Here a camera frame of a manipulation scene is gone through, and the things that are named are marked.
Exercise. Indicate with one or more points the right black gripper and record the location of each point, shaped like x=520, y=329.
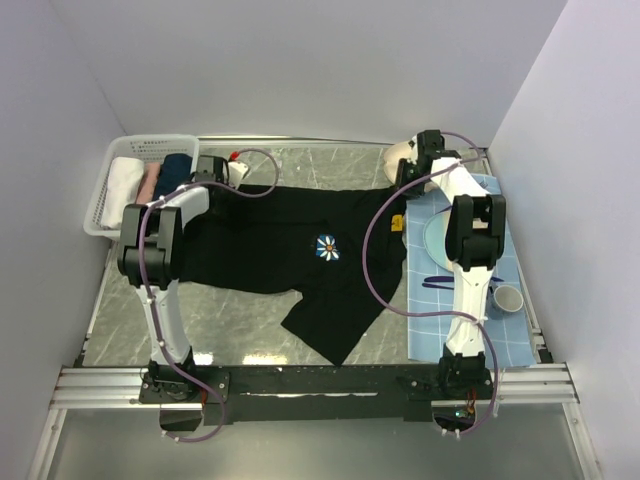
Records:
x=403, y=166

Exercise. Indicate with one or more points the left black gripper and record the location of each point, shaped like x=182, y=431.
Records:
x=225, y=180

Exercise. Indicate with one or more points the black daisy t-shirt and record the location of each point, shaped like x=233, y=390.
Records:
x=341, y=250

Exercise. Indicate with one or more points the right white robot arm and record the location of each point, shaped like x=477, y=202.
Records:
x=474, y=240

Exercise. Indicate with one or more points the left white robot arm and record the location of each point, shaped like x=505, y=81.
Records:
x=152, y=247

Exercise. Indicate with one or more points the cream divided dish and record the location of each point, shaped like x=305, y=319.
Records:
x=425, y=155

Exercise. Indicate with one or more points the navy rolled t-shirt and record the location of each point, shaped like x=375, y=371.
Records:
x=175, y=170

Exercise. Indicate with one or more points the white plastic basket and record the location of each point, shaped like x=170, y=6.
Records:
x=147, y=148

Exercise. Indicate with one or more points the pink rolled t-shirt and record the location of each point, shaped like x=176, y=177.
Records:
x=148, y=182

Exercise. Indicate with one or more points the white rolled t-shirt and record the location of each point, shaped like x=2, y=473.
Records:
x=123, y=183

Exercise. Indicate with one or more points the cream and blue plate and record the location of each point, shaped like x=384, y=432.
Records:
x=434, y=236

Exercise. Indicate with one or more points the purple plastic knife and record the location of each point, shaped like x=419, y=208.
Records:
x=439, y=279

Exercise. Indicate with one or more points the blue grid placemat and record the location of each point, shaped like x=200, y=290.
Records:
x=426, y=336

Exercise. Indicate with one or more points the blue grey cup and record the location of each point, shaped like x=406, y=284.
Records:
x=503, y=300

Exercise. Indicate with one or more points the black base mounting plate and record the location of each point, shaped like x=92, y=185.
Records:
x=280, y=393

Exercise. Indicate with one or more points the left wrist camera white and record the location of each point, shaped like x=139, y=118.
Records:
x=237, y=170

